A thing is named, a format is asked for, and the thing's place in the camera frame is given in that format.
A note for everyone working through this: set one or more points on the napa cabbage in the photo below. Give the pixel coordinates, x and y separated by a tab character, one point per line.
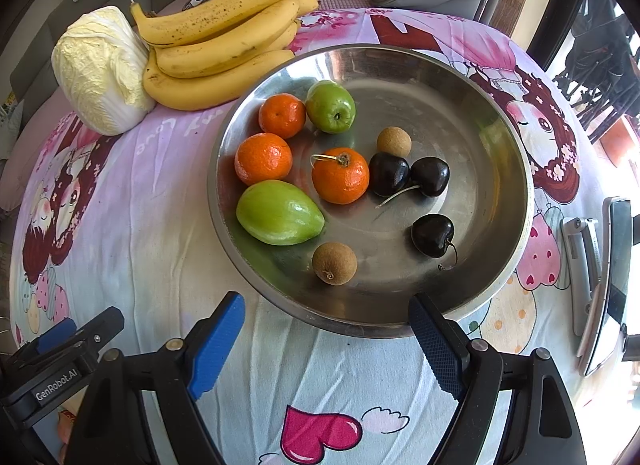
95	75

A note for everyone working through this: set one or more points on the round metal basin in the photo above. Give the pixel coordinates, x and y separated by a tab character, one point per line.
450	110

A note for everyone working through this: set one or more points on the pink printed blanket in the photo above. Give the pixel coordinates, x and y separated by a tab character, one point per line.
150	225

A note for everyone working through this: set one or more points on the smartphone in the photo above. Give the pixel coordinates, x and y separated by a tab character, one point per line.
617	265

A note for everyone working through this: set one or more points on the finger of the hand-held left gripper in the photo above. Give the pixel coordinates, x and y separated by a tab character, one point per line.
57	335
102	327

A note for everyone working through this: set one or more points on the orange tangerine with stem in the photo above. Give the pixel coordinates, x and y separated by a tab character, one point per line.
340	177

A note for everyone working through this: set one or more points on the brown longan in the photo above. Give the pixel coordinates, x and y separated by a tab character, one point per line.
334	263
394	141

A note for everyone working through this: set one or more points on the dark cherry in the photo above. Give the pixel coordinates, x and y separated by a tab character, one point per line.
432	235
389	174
430	176

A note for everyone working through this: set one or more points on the black metal frame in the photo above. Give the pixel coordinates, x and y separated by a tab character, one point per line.
600	45

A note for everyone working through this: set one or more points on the round green fruit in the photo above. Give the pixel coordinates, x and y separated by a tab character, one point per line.
331	107

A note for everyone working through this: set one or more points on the long green fruit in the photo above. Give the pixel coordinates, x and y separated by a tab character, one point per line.
277	215

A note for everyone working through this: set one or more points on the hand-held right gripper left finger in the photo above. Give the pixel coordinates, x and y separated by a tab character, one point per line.
215	345

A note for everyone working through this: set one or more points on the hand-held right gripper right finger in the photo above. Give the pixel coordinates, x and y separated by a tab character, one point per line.
437	350

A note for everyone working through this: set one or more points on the pale pink cushion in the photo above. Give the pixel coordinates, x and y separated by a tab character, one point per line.
30	155

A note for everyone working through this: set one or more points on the spotted yellow banana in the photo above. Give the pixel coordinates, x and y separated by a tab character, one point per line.
220	10

